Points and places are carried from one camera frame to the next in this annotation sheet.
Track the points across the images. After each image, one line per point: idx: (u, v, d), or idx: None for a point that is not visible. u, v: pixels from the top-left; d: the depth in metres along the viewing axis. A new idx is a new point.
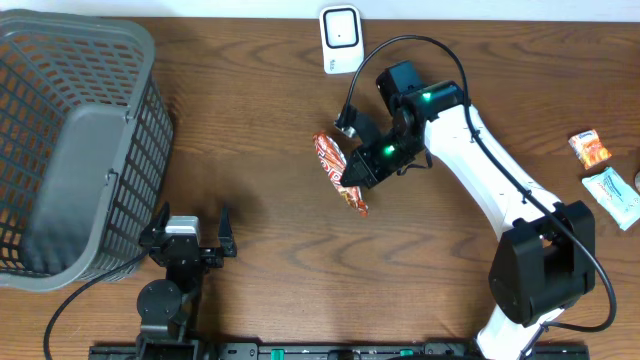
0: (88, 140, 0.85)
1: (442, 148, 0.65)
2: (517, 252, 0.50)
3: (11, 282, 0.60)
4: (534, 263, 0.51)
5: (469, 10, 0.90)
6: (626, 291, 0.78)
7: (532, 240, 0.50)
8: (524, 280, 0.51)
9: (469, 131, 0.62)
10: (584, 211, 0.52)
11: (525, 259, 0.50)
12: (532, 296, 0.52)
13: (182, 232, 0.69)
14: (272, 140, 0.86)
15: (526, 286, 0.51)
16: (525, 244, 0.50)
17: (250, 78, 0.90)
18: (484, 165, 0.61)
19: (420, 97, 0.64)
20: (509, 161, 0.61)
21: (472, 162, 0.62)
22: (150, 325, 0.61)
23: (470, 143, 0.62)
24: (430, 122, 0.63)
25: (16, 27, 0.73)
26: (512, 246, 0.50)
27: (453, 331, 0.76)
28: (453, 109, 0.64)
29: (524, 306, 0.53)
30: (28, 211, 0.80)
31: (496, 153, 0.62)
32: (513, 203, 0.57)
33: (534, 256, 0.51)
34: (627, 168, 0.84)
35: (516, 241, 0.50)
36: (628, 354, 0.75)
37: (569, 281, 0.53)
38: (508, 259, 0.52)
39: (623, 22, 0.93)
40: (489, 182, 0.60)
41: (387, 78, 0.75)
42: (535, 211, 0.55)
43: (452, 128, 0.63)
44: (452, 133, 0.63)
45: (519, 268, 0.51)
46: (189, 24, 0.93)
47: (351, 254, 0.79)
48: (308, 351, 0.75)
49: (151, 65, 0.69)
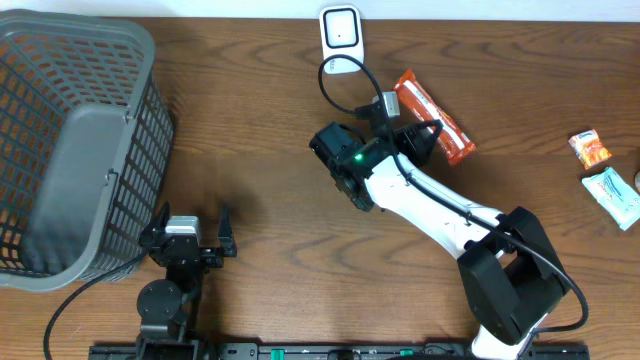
0: (87, 140, 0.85)
1: (387, 196, 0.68)
2: (475, 273, 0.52)
3: (11, 282, 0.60)
4: (497, 277, 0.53)
5: (469, 10, 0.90)
6: (626, 291, 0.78)
7: (487, 257, 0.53)
8: (495, 297, 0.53)
9: (402, 176, 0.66)
10: (522, 214, 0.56)
11: (487, 277, 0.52)
12: (512, 309, 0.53)
13: (182, 232, 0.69)
14: (272, 140, 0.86)
15: (499, 303, 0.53)
16: (481, 262, 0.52)
17: (250, 78, 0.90)
18: (426, 202, 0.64)
19: (356, 164, 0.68)
20: (445, 189, 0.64)
21: (416, 204, 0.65)
22: (150, 325, 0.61)
23: (407, 187, 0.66)
24: (367, 180, 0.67)
25: (16, 27, 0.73)
26: (469, 268, 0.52)
27: (453, 331, 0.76)
28: (386, 162, 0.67)
29: (507, 323, 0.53)
30: (28, 211, 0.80)
31: (432, 186, 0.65)
32: (459, 229, 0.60)
33: (493, 270, 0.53)
34: (627, 168, 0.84)
35: (471, 263, 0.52)
36: (628, 354, 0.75)
37: (543, 285, 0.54)
38: (473, 283, 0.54)
39: (623, 22, 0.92)
40: (438, 218, 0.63)
41: (319, 142, 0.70)
42: (481, 229, 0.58)
43: (387, 177, 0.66)
44: (389, 183, 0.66)
45: (484, 286, 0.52)
46: (188, 24, 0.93)
47: (351, 254, 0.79)
48: (307, 351, 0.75)
49: (151, 65, 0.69)
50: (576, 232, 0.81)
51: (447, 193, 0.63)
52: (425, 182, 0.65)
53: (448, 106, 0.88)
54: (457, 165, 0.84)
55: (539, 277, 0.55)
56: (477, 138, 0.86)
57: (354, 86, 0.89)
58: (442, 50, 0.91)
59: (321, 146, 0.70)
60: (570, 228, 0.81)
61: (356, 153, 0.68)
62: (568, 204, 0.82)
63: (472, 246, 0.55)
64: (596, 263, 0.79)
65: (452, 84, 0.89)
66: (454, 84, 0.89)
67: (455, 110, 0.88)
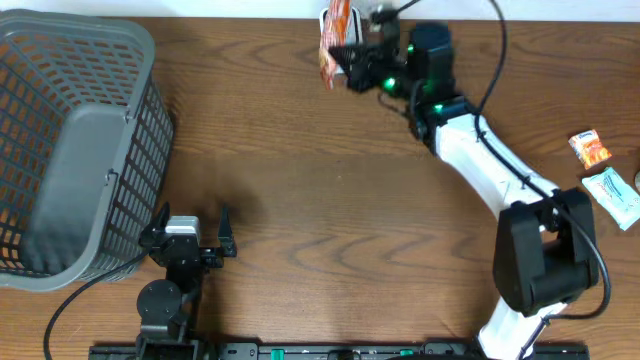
0: (87, 140, 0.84)
1: (454, 148, 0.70)
2: (513, 227, 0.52)
3: (10, 281, 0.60)
4: (532, 241, 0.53)
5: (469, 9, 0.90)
6: (626, 291, 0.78)
7: (530, 220, 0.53)
8: (523, 258, 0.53)
9: (475, 134, 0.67)
10: (581, 199, 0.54)
11: (522, 238, 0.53)
12: (534, 278, 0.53)
13: (182, 232, 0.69)
14: (272, 140, 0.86)
15: (525, 266, 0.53)
16: (524, 220, 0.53)
17: (251, 78, 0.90)
18: (487, 161, 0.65)
19: (431, 108, 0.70)
20: (510, 154, 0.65)
21: (476, 160, 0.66)
22: (150, 325, 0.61)
23: (475, 143, 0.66)
24: (439, 128, 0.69)
25: (16, 27, 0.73)
26: (509, 222, 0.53)
27: (454, 330, 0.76)
28: (465, 118, 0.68)
29: (527, 291, 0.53)
30: (28, 211, 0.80)
31: (499, 147, 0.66)
32: (512, 191, 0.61)
33: (531, 233, 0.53)
34: (628, 168, 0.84)
35: (513, 219, 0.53)
36: (628, 354, 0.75)
37: (570, 268, 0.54)
38: (507, 241, 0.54)
39: (623, 22, 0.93)
40: (490, 178, 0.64)
41: (424, 55, 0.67)
42: (533, 195, 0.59)
43: (460, 130, 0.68)
44: (460, 136, 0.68)
45: (517, 246, 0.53)
46: (189, 24, 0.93)
47: (351, 254, 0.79)
48: (308, 351, 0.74)
49: (151, 65, 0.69)
50: None
51: (513, 159, 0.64)
52: (495, 144, 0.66)
53: None
54: None
55: (572, 260, 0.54)
56: None
57: None
58: None
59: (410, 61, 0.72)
60: None
61: (437, 97, 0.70)
62: None
63: (521, 205, 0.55)
64: None
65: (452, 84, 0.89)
66: (454, 83, 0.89)
67: None
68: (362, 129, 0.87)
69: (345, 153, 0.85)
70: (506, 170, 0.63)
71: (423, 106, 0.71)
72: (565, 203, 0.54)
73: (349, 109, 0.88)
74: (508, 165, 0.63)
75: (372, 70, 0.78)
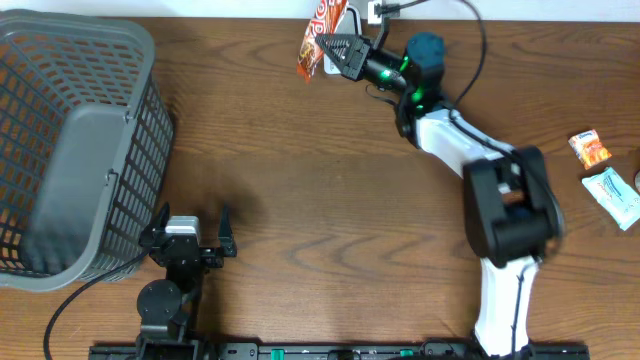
0: (87, 140, 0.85)
1: (425, 134, 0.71)
2: (471, 175, 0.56)
3: (11, 282, 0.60)
4: (491, 188, 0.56)
5: (469, 10, 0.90)
6: (626, 291, 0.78)
7: (488, 169, 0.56)
8: (484, 205, 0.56)
9: (447, 119, 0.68)
10: (533, 156, 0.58)
11: (481, 185, 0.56)
12: (496, 224, 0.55)
13: (182, 232, 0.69)
14: (271, 140, 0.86)
15: (487, 213, 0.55)
16: (481, 169, 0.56)
17: (251, 78, 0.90)
18: (451, 134, 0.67)
19: (415, 110, 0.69)
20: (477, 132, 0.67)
21: (448, 140, 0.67)
22: (150, 325, 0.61)
23: (447, 127, 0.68)
24: (419, 121, 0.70)
25: (16, 27, 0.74)
26: (468, 170, 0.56)
27: (454, 330, 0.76)
28: (437, 109, 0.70)
29: (492, 236, 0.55)
30: (28, 211, 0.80)
31: (467, 128, 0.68)
32: (471, 151, 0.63)
33: (489, 181, 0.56)
34: (628, 168, 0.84)
35: (471, 168, 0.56)
36: (629, 354, 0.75)
37: (533, 217, 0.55)
38: (470, 190, 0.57)
39: (623, 23, 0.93)
40: (454, 148, 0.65)
41: (417, 70, 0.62)
42: (493, 152, 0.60)
43: (433, 117, 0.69)
44: (431, 119, 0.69)
45: (477, 192, 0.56)
46: (189, 24, 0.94)
47: (351, 254, 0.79)
48: (307, 351, 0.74)
49: (151, 66, 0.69)
50: (576, 232, 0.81)
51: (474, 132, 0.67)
52: (467, 128, 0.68)
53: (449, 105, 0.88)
54: None
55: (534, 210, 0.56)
56: None
57: (354, 86, 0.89)
58: None
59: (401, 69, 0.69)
60: (570, 228, 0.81)
61: (421, 101, 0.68)
62: (568, 204, 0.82)
63: (481, 158, 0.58)
64: (595, 264, 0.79)
65: (452, 84, 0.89)
66: (454, 83, 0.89)
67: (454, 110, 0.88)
68: (362, 128, 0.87)
69: (345, 153, 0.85)
70: (468, 139, 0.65)
71: (408, 110, 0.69)
72: (520, 158, 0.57)
73: (349, 110, 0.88)
74: (468, 135, 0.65)
75: (365, 65, 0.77)
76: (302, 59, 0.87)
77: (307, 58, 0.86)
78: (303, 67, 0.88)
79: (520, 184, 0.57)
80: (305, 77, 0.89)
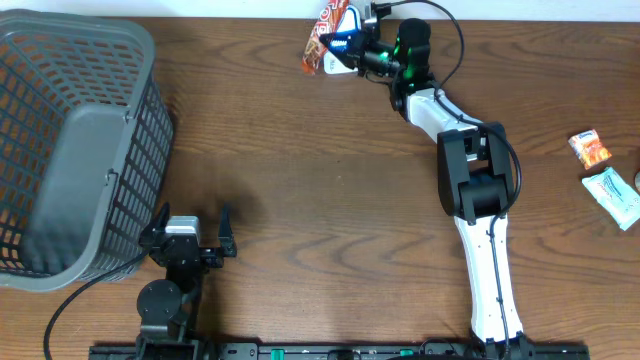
0: (87, 139, 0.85)
1: (412, 106, 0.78)
2: (444, 143, 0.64)
3: (11, 281, 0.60)
4: (459, 155, 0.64)
5: (468, 9, 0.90)
6: (626, 291, 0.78)
7: (458, 139, 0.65)
8: (452, 170, 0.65)
9: (432, 95, 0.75)
10: (500, 130, 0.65)
11: (451, 151, 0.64)
12: (461, 186, 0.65)
13: (182, 232, 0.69)
14: (271, 140, 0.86)
15: (454, 176, 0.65)
16: (452, 139, 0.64)
17: (251, 78, 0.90)
18: (433, 108, 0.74)
19: (407, 87, 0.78)
20: (456, 108, 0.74)
21: (431, 113, 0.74)
22: (151, 325, 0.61)
23: (432, 102, 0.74)
24: (410, 97, 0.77)
25: (16, 27, 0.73)
26: (442, 140, 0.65)
27: (454, 330, 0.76)
28: (426, 86, 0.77)
29: (458, 196, 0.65)
30: (28, 211, 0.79)
31: (449, 104, 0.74)
32: (448, 123, 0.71)
33: (458, 150, 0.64)
34: (628, 168, 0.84)
35: (444, 137, 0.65)
36: (629, 354, 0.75)
37: (493, 181, 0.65)
38: (441, 155, 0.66)
39: (623, 22, 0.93)
40: (435, 121, 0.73)
41: (406, 50, 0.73)
42: (468, 126, 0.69)
43: (421, 92, 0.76)
44: (418, 94, 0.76)
45: (447, 157, 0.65)
46: (189, 24, 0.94)
47: (351, 255, 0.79)
48: (308, 351, 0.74)
49: (151, 65, 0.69)
50: (576, 232, 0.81)
51: (453, 108, 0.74)
52: (449, 104, 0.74)
53: None
54: None
55: (494, 176, 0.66)
56: None
57: (353, 86, 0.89)
58: (441, 50, 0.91)
59: (393, 54, 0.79)
60: (569, 228, 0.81)
61: (413, 79, 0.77)
62: (568, 204, 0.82)
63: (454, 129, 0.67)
64: (595, 264, 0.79)
65: (452, 84, 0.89)
66: (454, 83, 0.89)
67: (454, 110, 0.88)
68: (363, 128, 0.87)
69: (345, 153, 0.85)
70: (447, 112, 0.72)
71: (400, 86, 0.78)
72: (487, 130, 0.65)
73: (349, 109, 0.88)
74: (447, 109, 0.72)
75: (362, 56, 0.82)
76: (307, 56, 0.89)
77: (312, 53, 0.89)
78: (308, 63, 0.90)
79: (485, 154, 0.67)
80: (312, 71, 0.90)
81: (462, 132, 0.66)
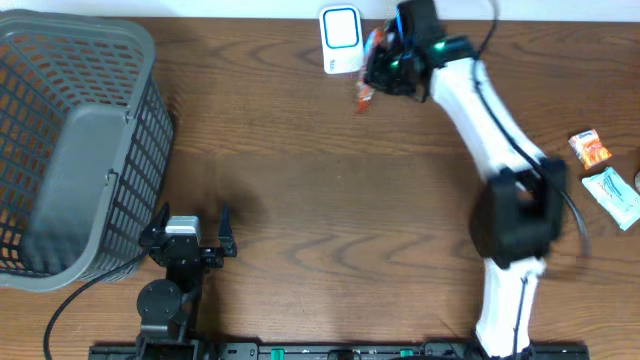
0: (87, 140, 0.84)
1: (448, 94, 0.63)
2: (497, 192, 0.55)
3: (10, 281, 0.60)
4: (511, 205, 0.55)
5: (469, 9, 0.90)
6: (626, 291, 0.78)
7: (509, 185, 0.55)
8: (501, 220, 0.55)
9: (471, 82, 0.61)
10: (561, 168, 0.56)
11: (503, 200, 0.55)
12: (512, 239, 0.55)
13: (182, 232, 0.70)
14: (271, 140, 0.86)
15: (503, 227, 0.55)
16: (505, 186, 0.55)
17: (250, 78, 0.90)
18: (478, 117, 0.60)
19: (431, 45, 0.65)
20: (504, 112, 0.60)
21: (470, 110, 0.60)
22: (150, 325, 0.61)
23: (471, 93, 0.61)
24: (437, 69, 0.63)
25: (15, 27, 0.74)
26: (493, 185, 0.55)
27: (454, 330, 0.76)
28: (463, 62, 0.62)
29: (500, 244, 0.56)
30: (28, 211, 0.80)
31: (493, 102, 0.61)
32: (498, 150, 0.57)
33: (511, 198, 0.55)
34: (628, 168, 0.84)
35: (496, 183, 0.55)
36: (629, 354, 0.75)
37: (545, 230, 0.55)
38: (489, 200, 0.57)
39: (623, 22, 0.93)
40: (473, 123, 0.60)
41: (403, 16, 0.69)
42: (517, 158, 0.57)
43: (459, 73, 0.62)
44: (455, 82, 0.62)
45: (497, 205, 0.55)
46: (189, 24, 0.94)
47: (351, 255, 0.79)
48: (308, 351, 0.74)
49: (151, 65, 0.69)
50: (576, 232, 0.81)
51: (501, 115, 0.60)
52: (490, 97, 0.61)
53: None
54: (455, 165, 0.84)
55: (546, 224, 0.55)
56: None
57: (354, 86, 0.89)
58: None
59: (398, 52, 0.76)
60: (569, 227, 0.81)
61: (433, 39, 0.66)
62: None
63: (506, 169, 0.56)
64: (595, 264, 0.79)
65: None
66: None
67: None
68: (363, 128, 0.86)
69: (345, 153, 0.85)
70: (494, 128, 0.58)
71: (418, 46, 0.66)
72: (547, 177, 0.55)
73: (349, 109, 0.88)
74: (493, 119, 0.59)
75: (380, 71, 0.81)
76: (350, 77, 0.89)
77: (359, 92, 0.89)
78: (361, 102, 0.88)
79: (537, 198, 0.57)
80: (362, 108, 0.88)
81: (515, 172, 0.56)
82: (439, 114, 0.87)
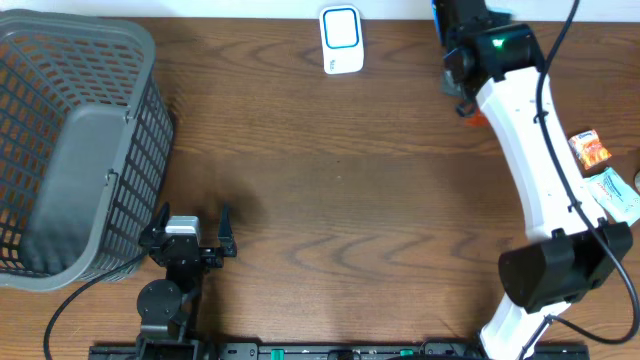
0: (87, 140, 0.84)
1: (507, 116, 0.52)
2: (549, 264, 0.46)
3: (10, 281, 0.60)
4: (561, 272, 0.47)
5: None
6: (626, 291, 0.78)
7: (569, 251, 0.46)
8: (546, 283, 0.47)
9: (536, 106, 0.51)
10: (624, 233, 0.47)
11: (553, 271, 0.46)
12: (547, 296, 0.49)
13: (182, 232, 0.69)
14: (271, 140, 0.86)
15: (545, 287, 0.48)
16: (559, 256, 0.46)
17: (250, 79, 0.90)
18: (536, 161, 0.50)
19: (485, 39, 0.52)
20: (568, 155, 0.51)
21: (528, 147, 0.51)
22: (150, 325, 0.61)
23: (533, 123, 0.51)
24: (490, 77, 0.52)
25: (15, 27, 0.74)
26: (544, 256, 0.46)
27: (454, 330, 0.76)
28: (528, 78, 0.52)
29: (533, 302, 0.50)
30: (28, 211, 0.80)
31: (557, 143, 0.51)
32: (554, 208, 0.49)
33: (562, 267, 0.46)
34: (628, 168, 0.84)
35: (548, 255, 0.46)
36: (629, 355, 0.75)
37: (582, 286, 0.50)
38: (538, 263, 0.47)
39: (622, 22, 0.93)
40: (527, 167, 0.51)
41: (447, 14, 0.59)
42: (581, 222, 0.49)
43: (519, 97, 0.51)
44: (515, 106, 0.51)
45: (546, 274, 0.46)
46: (189, 24, 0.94)
47: (351, 254, 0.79)
48: (307, 351, 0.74)
49: (151, 65, 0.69)
50: None
51: (568, 163, 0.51)
52: (553, 135, 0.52)
53: (449, 106, 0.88)
54: (455, 165, 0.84)
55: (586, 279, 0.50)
56: (475, 137, 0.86)
57: (353, 87, 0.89)
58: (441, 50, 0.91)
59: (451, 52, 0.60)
60: None
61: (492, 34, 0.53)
62: None
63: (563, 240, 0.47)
64: None
65: None
66: None
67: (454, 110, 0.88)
68: (363, 128, 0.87)
69: (345, 153, 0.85)
70: (557, 179, 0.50)
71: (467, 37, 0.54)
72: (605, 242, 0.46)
73: (349, 109, 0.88)
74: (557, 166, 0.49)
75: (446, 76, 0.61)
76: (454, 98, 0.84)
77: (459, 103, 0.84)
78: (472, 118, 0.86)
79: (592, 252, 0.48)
80: None
81: (571, 237, 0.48)
82: (439, 114, 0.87)
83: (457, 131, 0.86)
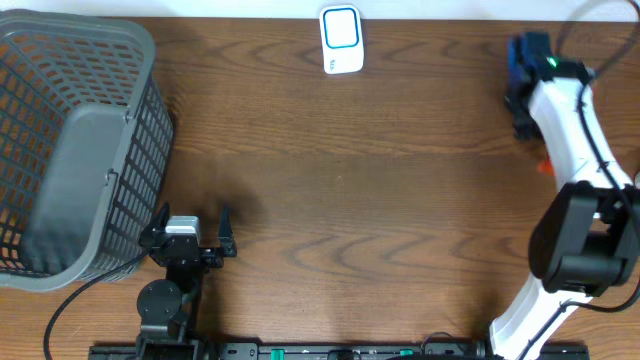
0: (88, 140, 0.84)
1: (546, 105, 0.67)
2: (572, 201, 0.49)
3: (10, 282, 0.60)
4: (582, 219, 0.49)
5: (469, 9, 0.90)
6: (626, 291, 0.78)
7: (594, 198, 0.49)
8: (566, 229, 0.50)
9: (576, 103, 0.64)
10: None
11: (574, 213, 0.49)
12: (567, 255, 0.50)
13: (182, 232, 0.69)
14: (272, 140, 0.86)
15: (565, 235, 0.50)
16: (583, 198, 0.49)
17: (251, 79, 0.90)
18: (574, 135, 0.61)
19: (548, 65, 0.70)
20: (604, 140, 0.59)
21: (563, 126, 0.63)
22: (150, 325, 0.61)
23: (571, 112, 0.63)
24: None
25: (16, 27, 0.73)
26: (568, 194, 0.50)
27: (454, 330, 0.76)
28: (570, 84, 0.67)
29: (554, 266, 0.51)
30: (28, 211, 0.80)
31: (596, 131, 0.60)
32: (585, 170, 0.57)
33: (584, 211, 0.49)
34: (628, 168, 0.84)
35: (571, 194, 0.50)
36: (629, 354, 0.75)
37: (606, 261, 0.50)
38: (560, 209, 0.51)
39: (623, 22, 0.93)
40: (564, 140, 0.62)
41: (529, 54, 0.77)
42: (607, 183, 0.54)
43: (560, 96, 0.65)
44: (559, 99, 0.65)
45: (567, 213, 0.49)
46: (189, 24, 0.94)
47: (351, 254, 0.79)
48: (308, 351, 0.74)
49: (151, 66, 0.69)
50: None
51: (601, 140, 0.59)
52: (592, 123, 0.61)
53: (449, 106, 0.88)
54: (455, 166, 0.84)
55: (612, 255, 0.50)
56: (475, 137, 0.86)
57: (353, 86, 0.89)
58: (442, 50, 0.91)
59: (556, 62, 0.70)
60: None
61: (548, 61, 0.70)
62: None
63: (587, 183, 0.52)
64: None
65: (451, 85, 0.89)
66: (454, 83, 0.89)
67: (454, 110, 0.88)
68: (363, 128, 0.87)
69: (345, 153, 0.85)
70: (589, 151, 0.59)
71: None
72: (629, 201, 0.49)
73: (349, 109, 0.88)
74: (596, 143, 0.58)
75: None
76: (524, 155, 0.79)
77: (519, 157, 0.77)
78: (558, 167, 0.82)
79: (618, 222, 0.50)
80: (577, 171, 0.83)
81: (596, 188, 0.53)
82: (440, 114, 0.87)
83: (457, 131, 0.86)
